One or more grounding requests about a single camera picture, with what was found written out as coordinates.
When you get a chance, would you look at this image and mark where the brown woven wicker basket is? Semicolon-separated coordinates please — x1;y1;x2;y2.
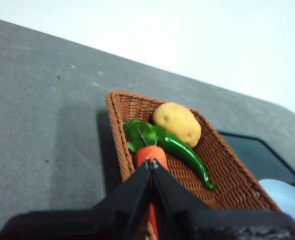
105;89;282;240

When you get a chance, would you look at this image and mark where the orange carrot with green leaves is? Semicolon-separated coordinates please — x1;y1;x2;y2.
123;119;169;240

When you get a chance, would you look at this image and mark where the yellow potato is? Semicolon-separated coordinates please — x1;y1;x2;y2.
152;101;202;149

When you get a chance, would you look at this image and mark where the green chili pepper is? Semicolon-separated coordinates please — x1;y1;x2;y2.
159;129;216;191

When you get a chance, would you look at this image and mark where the black rectangular tray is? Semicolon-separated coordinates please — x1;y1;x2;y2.
216;130;295;187

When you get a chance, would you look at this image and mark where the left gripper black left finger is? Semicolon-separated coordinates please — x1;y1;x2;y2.
0;157;151;240

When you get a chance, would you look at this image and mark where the light blue round plate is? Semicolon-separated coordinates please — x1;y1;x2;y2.
258;178;295;236

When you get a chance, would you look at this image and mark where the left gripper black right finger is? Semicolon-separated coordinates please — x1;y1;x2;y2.
151;159;295;240

